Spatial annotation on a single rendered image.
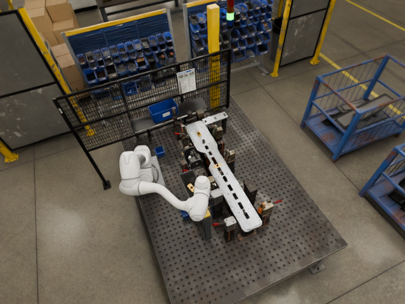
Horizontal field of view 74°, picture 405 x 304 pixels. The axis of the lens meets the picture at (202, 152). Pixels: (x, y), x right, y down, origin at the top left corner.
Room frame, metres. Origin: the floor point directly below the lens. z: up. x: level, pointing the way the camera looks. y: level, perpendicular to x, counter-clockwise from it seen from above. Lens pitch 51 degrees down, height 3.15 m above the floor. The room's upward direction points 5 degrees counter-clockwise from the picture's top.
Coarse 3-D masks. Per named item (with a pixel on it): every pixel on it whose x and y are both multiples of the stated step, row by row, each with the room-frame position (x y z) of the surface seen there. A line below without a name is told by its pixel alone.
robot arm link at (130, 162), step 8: (128, 152) 1.28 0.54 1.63; (136, 152) 1.62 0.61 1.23; (144, 152) 1.61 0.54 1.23; (120, 160) 1.22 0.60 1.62; (128, 160) 1.21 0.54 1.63; (136, 160) 1.22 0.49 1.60; (144, 160) 1.48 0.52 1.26; (120, 168) 1.18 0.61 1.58; (128, 168) 1.16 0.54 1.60; (136, 168) 1.18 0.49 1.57; (144, 168) 1.52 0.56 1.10; (128, 176) 1.12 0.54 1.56; (136, 176) 1.13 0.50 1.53
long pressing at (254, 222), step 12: (192, 132) 2.03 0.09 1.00; (204, 132) 2.02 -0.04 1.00; (204, 144) 1.84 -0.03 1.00; (216, 144) 1.83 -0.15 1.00; (216, 156) 1.67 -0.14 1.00; (216, 168) 1.52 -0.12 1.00; (228, 168) 1.51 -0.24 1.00; (216, 180) 1.38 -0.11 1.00; (228, 180) 1.37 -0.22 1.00; (228, 192) 1.24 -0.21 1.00; (240, 192) 1.23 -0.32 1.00; (228, 204) 1.12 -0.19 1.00; (240, 216) 1.01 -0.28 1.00; (252, 216) 1.00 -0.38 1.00; (252, 228) 0.89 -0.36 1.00
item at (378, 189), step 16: (384, 160) 1.65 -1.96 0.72; (400, 160) 1.73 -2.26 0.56; (384, 176) 1.56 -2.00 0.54; (400, 176) 1.76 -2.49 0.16; (368, 192) 1.57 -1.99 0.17; (384, 192) 1.55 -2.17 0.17; (400, 192) 1.46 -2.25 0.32; (384, 208) 1.35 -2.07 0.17; (400, 208) 1.33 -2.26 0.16; (400, 224) 1.14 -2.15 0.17
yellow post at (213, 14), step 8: (208, 8) 2.73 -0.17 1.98; (216, 8) 2.70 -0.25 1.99; (208, 16) 2.74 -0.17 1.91; (216, 16) 2.70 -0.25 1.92; (208, 24) 2.75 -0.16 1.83; (216, 24) 2.70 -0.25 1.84; (208, 32) 2.75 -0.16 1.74; (216, 32) 2.71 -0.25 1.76; (208, 40) 2.76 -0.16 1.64; (216, 40) 2.71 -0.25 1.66; (216, 48) 2.70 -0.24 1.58; (216, 56) 2.70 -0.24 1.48; (216, 64) 2.70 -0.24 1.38; (216, 72) 2.70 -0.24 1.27; (216, 80) 2.70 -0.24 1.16
